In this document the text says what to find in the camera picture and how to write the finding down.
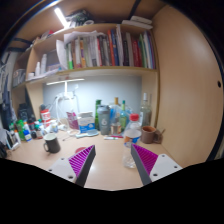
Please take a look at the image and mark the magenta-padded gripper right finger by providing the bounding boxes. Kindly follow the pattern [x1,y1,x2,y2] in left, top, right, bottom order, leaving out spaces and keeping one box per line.
[130,143,184,187]

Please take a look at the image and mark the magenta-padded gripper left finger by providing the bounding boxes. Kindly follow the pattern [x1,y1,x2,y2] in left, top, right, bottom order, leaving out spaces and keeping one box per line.
[47,144,97,188]

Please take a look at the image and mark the clear red-capped water bottle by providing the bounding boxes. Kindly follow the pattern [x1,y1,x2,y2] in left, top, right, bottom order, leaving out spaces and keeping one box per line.
[122,113,142,169]

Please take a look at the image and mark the brown mug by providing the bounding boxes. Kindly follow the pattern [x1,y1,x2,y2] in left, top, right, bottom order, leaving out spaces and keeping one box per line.
[140,125,164,145]

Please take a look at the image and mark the light blue brush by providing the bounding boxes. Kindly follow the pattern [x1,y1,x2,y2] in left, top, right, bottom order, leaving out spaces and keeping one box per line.
[75,129,100,139]

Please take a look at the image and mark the black mug white inside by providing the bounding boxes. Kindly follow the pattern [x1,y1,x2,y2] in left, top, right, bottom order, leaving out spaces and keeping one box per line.
[42,132,62,154]

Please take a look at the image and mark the red and green pen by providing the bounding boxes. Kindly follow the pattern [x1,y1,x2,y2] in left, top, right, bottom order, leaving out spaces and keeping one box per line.
[103,134,124,141]

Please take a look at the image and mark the magenta pouch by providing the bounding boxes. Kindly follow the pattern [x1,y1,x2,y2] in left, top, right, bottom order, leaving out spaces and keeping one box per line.
[65,111,80,131]

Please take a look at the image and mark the small white bottle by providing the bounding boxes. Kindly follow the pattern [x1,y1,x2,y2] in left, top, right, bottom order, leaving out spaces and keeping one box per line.
[49,120,60,134]

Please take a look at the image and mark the grey shaker bottle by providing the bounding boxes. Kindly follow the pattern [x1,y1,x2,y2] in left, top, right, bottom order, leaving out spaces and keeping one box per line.
[97,104,112,136]

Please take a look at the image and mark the tall clear glass bottle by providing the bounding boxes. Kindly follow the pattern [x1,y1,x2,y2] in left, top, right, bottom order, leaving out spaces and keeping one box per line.
[139,92,153,128]

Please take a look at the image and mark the slim green glass bottle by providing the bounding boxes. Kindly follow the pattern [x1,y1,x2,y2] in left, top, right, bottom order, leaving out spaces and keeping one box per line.
[119,100,129,133]

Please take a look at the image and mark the small dark labelled bottle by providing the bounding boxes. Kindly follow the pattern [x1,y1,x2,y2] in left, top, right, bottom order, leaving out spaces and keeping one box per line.
[34,121,44,140]

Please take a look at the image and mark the red and white canister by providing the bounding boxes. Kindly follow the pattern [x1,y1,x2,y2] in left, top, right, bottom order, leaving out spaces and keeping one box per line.
[40,108,52,128]

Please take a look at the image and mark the tall dark green bottle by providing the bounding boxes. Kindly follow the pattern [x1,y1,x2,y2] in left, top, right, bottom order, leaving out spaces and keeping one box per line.
[94,99,102,131]

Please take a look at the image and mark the clear bottle yellow cap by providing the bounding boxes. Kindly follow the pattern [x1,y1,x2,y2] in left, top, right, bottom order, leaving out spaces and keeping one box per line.
[111,97,122,134]

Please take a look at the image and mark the white bottle blue cap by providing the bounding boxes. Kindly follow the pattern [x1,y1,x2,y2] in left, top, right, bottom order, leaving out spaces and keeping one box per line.
[23,123,33,143]

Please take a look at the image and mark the white power strip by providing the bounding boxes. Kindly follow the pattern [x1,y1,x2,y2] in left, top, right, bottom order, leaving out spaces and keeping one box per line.
[57,91,79,101]

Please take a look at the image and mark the green plastic bottle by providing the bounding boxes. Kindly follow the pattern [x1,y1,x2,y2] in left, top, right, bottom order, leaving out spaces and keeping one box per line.
[15,119,26,141]

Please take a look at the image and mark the black box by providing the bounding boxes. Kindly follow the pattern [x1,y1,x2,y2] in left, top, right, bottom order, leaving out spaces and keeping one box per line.
[17,103,32,122]

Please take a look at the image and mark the white desk lamp bar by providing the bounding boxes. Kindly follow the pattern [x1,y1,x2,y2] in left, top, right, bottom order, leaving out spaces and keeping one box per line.
[45,77,86,99]

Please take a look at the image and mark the dark hanging clothes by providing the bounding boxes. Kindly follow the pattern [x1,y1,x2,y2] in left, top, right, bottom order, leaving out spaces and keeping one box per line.
[0,49,16,131]

